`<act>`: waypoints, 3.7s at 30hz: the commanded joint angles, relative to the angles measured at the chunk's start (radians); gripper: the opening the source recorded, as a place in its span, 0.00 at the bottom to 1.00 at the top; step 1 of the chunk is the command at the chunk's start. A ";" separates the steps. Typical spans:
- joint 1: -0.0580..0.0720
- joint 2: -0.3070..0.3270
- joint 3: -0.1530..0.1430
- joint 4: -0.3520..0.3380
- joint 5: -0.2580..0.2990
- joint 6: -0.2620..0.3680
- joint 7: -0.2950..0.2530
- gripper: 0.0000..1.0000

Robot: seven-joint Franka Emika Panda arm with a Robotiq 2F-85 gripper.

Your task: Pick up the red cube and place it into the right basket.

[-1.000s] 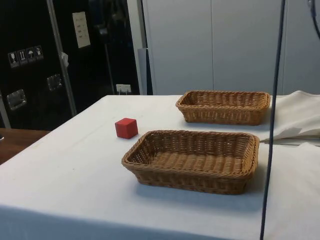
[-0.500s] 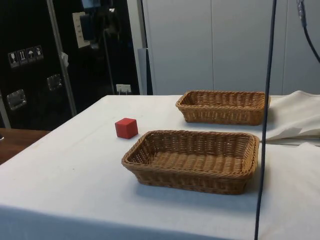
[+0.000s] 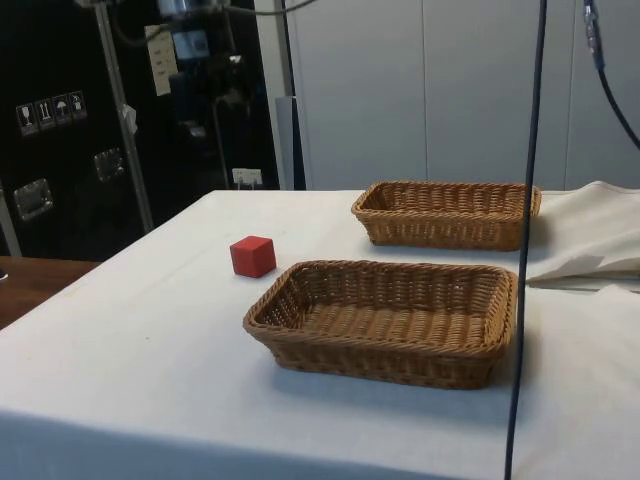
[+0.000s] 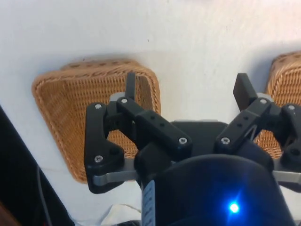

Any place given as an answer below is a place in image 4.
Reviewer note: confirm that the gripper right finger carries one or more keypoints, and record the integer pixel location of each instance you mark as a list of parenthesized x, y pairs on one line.
[(247, 120)]

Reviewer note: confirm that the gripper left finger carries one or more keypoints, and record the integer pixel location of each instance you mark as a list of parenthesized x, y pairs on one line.
[(150, 124)]

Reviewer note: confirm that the wicker basket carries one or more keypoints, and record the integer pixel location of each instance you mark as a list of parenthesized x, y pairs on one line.
[(282, 94), (68, 113)]

